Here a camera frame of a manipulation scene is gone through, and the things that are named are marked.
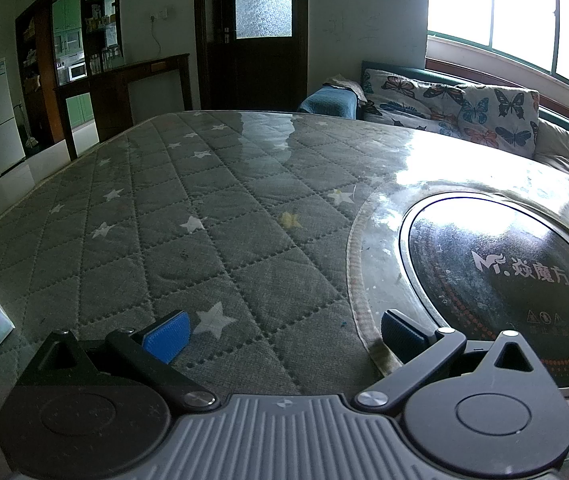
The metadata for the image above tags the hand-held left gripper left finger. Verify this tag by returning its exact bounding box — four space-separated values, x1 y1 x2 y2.
19 309 220 408

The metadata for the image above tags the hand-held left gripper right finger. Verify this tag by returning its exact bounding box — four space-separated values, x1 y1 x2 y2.
354 309 552 413

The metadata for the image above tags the round black induction cooktop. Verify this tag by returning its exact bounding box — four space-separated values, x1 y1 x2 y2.
398 195 569 398

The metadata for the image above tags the grey quilted star table cover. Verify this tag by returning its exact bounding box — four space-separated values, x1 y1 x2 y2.
0 109 569 480

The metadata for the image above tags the blue towel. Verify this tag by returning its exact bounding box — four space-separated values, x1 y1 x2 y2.
298 86 361 120

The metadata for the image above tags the beige cushion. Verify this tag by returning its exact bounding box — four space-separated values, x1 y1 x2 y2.
534 120 569 187

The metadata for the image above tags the dark wooden sideboard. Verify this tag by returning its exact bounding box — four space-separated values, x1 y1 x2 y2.
54 53 192 161

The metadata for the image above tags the beige towel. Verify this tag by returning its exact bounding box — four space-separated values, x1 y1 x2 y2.
324 75 367 100

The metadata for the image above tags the butterfly print sofa cushion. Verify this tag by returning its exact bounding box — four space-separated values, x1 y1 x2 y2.
361 60 569 186

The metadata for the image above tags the dark wooden door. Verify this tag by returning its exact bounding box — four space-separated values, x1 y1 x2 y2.
194 0 310 113

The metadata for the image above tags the dark wooden shelf cabinet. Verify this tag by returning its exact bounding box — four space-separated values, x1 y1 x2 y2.
14 0 125 161

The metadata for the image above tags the green framed window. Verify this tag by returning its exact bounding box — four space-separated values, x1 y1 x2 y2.
427 0 569 101

